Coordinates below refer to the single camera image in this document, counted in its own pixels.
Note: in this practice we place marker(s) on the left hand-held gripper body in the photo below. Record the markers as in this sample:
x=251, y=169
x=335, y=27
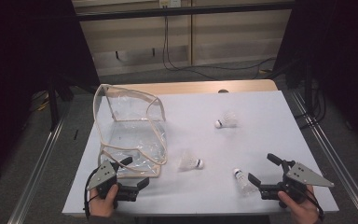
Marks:
x=104, y=175

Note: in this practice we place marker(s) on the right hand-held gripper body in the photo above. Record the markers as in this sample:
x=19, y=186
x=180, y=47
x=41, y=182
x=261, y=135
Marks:
x=304, y=177

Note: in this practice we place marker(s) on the clear plastic bag beige trim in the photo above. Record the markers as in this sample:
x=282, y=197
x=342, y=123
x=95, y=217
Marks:
x=130, y=140

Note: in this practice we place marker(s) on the person's left hand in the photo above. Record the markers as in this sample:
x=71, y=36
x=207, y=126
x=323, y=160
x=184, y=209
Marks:
x=102, y=207

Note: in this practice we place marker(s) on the person's right hand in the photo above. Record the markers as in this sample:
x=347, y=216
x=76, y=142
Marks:
x=303, y=213

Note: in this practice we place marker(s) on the black metal stand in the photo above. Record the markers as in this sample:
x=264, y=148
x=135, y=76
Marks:
x=53, y=105
x=308, y=90

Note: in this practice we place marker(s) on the dark round table grommet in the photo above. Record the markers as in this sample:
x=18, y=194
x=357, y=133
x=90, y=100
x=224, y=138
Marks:
x=223, y=91

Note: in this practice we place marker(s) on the dark curtain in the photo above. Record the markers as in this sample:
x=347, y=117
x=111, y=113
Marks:
x=348, y=62
x=18, y=62

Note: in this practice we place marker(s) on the black horizontal bar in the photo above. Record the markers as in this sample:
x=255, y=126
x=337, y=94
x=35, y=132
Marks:
x=183, y=11

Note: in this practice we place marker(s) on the aluminium floor rail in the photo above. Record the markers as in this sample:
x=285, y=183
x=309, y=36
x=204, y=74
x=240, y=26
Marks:
x=338, y=161
x=34, y=180

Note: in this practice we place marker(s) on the white wall socket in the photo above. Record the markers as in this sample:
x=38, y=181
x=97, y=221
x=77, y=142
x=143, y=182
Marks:
x=169, y=3

